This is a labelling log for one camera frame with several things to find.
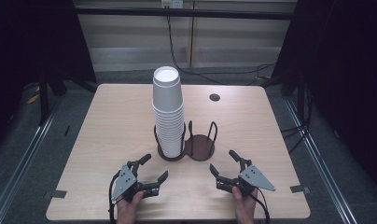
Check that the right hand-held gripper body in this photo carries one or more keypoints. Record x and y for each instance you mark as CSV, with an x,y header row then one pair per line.
x,y
255,179

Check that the person's left hand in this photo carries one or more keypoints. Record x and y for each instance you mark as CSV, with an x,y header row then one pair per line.
x,y
127,210

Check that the yellow floor tape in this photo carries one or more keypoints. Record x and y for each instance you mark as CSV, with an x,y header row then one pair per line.
x,y
32,99

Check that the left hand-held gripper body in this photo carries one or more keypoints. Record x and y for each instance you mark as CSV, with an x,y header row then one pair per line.
x,y
123,183

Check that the white wall socket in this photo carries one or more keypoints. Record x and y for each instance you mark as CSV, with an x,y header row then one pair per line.
x,y
172,3

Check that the metal floor rail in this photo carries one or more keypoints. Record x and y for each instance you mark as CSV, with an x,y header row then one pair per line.
x,y
320,168
25,161

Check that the dark round table grommet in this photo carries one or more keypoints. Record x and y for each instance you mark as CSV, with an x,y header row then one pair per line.
x,y
214,97

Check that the grey tape piece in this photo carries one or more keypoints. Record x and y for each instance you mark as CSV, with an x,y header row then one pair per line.
x,y
299,188
56,194

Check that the person's right hand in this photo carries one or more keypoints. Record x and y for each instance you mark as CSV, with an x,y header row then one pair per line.
x,y
245,208

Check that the black curtain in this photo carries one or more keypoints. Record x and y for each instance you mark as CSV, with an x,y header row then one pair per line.
x,y
342,62
28,40

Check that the stack of white paper cups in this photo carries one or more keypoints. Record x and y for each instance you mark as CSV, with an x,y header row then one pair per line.
x,y
168,118

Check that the dark brown double cup holder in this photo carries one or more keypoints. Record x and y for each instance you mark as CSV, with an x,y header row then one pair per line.
x,y
200,146

